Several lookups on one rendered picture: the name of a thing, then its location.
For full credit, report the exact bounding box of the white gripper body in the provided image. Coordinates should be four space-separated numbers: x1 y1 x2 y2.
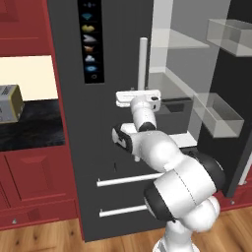
115 89 162 108

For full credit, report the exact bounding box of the dark grey fridge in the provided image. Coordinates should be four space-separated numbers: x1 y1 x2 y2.
46 0 252 243

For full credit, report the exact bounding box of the dark grey closed fridge door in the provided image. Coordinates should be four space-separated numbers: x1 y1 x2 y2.
46 0 155 165

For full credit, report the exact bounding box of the clear glass fridge shelf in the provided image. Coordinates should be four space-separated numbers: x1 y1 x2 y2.
150 28 211 50

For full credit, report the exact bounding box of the large clear fridge door bin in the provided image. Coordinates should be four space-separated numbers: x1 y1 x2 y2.
192 92 246 139

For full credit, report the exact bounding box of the dark grey open fridge door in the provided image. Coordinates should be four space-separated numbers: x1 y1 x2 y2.
196 0 252 199

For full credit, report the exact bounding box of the small clear fridge door bin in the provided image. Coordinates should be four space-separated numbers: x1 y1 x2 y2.
206 18 252 58

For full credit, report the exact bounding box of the red base cupboard beside fridge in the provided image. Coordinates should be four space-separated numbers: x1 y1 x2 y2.
213 181 252 213

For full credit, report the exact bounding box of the grey and yellow toaster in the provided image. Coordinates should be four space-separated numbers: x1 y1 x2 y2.
0 84 26 125

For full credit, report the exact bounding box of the red base cupboard door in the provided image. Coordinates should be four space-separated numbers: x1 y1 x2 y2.
3 151 71 204

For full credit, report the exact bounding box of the red base cupboard drawer front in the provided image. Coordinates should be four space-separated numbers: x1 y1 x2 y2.
0 199 79 231

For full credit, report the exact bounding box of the white vertical fridge door handle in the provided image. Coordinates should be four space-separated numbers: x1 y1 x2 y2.
137 36 149 92

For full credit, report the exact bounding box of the long white fridge drawer handle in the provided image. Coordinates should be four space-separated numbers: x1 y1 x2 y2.
96 172 165 188

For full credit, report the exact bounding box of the short white fridge drawer handle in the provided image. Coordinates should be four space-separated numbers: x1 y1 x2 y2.
98 203 150 219

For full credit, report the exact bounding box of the red wall cupboard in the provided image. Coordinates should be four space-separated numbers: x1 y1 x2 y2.
0 0 54 57

